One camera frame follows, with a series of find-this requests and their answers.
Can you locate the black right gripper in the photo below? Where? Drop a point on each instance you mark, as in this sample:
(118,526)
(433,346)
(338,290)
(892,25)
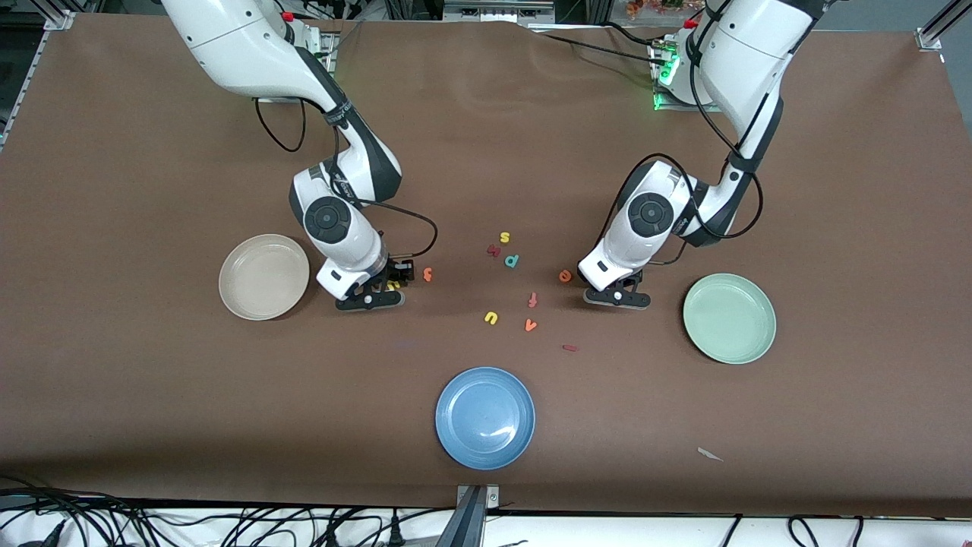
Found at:
(394,270)

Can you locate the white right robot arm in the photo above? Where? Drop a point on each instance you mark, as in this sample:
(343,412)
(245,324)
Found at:
(243,45)

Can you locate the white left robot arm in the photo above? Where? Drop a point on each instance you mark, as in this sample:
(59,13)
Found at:
(752,53)

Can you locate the beige brown plate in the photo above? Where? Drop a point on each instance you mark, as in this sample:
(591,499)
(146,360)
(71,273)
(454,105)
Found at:
(263,277)

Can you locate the brown paper table cover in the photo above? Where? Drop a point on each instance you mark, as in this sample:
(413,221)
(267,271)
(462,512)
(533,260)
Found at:
(486,152)

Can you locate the blue plate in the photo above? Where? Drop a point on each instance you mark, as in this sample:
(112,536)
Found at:
(484,418)

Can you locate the black power plug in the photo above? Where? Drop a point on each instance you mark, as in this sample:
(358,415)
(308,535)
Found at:
(396,532)
(332,535)

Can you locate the grey power strip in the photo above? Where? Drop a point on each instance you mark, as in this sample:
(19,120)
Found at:
(497,11)

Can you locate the pale green plate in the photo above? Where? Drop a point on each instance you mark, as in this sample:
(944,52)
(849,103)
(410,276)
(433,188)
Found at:
(729,319)

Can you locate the white paper scrap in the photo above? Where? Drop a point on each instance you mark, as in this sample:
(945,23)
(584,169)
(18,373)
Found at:
(708,453)

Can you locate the orange artificial leaves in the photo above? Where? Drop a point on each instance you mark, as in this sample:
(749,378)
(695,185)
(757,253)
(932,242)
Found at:
(653,6)

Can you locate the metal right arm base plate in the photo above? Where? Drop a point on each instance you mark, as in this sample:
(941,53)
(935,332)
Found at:
(328,45)

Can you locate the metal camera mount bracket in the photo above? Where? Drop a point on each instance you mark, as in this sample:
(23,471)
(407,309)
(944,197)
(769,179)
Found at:
(477,516)

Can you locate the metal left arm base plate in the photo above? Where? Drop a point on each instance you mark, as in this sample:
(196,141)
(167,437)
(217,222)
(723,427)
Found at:
(672,108)

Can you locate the aluminium frame rail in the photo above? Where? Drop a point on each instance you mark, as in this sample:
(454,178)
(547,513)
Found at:
(59,20)
(923,39)

